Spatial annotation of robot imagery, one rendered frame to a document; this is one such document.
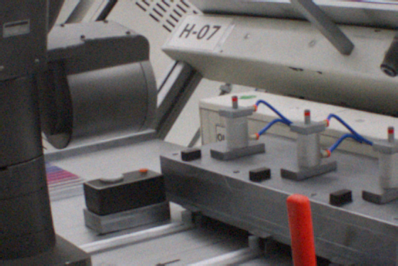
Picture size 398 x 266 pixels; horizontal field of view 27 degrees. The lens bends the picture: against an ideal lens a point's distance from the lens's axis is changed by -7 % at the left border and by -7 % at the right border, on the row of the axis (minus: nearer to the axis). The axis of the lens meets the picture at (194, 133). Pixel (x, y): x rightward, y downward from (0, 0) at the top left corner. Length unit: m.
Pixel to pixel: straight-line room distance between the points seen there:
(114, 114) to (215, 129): 0.54
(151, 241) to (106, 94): 0.34
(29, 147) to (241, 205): 0.34
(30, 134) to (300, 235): 0.19
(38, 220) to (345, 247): 0.28
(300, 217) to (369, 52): 0.45
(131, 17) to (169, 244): 1.33
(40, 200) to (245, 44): 0.68
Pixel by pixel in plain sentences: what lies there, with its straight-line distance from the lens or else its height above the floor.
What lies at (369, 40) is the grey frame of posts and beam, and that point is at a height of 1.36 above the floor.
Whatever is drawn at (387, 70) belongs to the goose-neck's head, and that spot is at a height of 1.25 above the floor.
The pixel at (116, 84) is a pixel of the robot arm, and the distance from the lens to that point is 0.51.
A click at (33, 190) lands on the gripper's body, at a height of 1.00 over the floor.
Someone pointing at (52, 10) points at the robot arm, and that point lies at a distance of 0.46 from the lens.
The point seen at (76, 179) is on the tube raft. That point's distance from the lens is 1.02.
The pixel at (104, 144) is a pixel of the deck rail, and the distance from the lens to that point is 1.20.
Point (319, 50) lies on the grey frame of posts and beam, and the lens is 1.03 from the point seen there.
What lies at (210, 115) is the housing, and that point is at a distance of 1.05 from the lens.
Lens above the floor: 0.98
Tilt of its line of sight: 11 degrees up
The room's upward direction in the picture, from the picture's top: 31 degrees clockwise
